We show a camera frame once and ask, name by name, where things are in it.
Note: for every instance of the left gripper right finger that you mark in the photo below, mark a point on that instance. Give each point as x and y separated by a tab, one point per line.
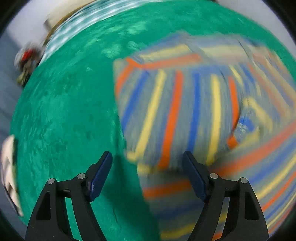
244	219

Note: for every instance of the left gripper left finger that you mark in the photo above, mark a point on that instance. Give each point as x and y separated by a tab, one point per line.
50	217

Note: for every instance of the striped knit sweater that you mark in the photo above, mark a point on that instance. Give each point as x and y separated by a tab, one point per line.
228	100

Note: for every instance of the white patterned folded cloth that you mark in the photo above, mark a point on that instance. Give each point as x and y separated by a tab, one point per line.
8	173

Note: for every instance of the green floral bedspread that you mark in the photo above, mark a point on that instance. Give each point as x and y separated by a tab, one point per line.
67	115

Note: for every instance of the blue curtain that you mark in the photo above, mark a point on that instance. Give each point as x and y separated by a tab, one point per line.
10	93

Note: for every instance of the nightstand clutter with red item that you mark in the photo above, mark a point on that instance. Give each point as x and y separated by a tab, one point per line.
27	60

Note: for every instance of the cream headboard cushion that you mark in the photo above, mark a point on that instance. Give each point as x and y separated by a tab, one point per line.
63	10

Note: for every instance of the teal checkered blanket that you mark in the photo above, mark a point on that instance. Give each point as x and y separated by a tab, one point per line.
84	18

